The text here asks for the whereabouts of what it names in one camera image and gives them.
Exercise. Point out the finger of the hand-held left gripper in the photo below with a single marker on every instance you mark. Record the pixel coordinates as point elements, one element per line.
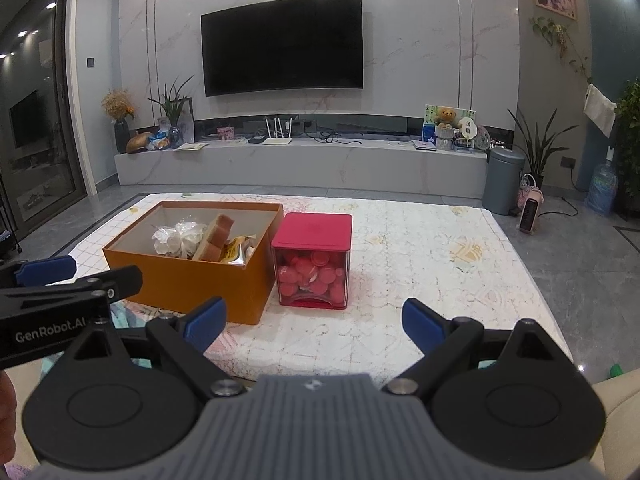
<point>120,280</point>
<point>45,270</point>

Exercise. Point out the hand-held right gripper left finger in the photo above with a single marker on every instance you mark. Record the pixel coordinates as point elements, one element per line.
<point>205,323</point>

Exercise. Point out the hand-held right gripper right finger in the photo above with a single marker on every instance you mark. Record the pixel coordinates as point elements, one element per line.
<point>422,325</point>

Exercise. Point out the orange cardboard box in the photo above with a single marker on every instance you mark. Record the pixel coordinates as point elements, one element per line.
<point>190,285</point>

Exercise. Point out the crinkled clear plastic bag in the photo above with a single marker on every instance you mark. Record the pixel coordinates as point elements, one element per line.
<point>177,240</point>

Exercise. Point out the yellow snack packet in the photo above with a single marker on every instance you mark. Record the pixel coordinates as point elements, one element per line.
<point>237,250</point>

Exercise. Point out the brown toy cake slice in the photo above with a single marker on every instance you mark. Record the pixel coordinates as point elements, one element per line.
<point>215,237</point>

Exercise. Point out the teal striped cloth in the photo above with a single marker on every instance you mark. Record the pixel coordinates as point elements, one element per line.
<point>127,316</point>

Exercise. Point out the red lidded clear container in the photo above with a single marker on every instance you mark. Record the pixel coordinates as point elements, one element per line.
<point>312,240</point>

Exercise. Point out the golden gourd ornament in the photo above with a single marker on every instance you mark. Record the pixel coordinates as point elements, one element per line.
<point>137,144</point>

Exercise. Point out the dark vase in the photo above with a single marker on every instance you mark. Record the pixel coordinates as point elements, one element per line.
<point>121,136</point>

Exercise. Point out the blue snack bag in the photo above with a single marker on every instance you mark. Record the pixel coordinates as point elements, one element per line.
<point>160,141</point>

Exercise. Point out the green papers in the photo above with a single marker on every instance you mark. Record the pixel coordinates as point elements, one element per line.
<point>192,146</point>

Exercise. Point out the pink space heater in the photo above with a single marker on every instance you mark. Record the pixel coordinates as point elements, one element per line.
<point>531,212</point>

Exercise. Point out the glass sliding door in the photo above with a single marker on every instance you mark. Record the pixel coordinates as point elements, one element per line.
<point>35,110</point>

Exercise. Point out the grey trash can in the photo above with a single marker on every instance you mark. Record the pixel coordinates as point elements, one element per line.
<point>502,182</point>

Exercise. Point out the pink basket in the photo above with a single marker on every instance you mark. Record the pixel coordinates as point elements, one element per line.
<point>526,190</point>

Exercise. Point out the white standing card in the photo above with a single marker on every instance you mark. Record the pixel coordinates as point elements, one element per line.
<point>186,122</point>

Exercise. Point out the yellow dried flowers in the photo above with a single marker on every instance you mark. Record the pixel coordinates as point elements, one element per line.
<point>118,104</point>

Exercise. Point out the flat white book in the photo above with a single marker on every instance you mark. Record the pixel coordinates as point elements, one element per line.
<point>424,145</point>

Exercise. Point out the pink photo card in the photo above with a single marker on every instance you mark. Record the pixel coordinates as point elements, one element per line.
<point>225,134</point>

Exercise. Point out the marble television console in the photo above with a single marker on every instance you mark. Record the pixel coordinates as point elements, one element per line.
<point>300,167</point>

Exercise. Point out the green plant in glass vase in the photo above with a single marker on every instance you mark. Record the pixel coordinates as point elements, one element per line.
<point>172,105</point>

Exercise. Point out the grey bouquet wrap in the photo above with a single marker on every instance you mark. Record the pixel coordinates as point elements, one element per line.
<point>445,140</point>

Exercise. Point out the small black box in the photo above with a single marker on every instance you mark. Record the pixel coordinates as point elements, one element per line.
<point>256,139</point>

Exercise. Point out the blue tissue pack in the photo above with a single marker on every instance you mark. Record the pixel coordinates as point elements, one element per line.
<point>429,134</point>

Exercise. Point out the white router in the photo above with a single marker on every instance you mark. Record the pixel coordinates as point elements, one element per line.
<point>277,141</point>

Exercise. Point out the round decorative plate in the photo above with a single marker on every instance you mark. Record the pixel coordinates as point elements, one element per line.
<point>483,137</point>

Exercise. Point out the white round ornament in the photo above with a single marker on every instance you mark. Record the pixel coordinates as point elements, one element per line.
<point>468,130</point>

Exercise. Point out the small teddy bear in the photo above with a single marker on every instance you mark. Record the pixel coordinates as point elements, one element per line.
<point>448,117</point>

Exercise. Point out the long-leaved potted plant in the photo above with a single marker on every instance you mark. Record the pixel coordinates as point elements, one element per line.
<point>540,145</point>

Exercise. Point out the green picture board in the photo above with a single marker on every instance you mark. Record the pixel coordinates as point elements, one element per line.
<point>467,110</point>

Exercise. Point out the beige sofa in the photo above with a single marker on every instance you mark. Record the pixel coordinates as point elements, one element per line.
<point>620,425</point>

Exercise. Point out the blue water jug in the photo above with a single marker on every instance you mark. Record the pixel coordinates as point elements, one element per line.
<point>602,190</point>

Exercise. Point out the white hanging cloth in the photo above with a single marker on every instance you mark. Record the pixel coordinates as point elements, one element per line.
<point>600,110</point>

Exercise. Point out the bushy ivy plant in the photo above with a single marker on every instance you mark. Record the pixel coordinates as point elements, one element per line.
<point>630,110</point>

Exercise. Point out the hanging vine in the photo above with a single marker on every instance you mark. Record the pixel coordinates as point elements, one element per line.
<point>557,35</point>

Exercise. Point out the wall outlet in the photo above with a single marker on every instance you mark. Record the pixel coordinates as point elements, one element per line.
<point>567,162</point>

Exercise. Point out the black wall television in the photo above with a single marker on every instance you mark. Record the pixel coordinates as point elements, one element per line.
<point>282,45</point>

